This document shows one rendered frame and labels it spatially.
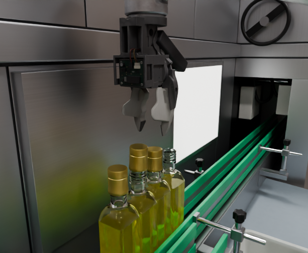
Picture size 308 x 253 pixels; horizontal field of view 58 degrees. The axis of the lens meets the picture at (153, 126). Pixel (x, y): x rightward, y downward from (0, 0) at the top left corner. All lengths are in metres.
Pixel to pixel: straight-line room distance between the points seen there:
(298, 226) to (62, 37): 0.99
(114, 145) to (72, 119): 0.14
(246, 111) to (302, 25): 0.50
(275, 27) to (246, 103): 0.42
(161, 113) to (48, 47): 0.22
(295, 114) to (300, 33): 0.36
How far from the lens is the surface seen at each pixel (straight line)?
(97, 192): 0.64
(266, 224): 1.13
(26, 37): 0.50
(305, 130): 1.44
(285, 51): 1.41
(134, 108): 0.54
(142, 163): 0.50
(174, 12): 0.90
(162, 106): 0.50
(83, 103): 0.56
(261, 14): 1.44
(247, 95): 1.58
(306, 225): 1.19
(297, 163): 1.49
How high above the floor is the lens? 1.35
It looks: 15 degrees down
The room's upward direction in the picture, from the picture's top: straight up
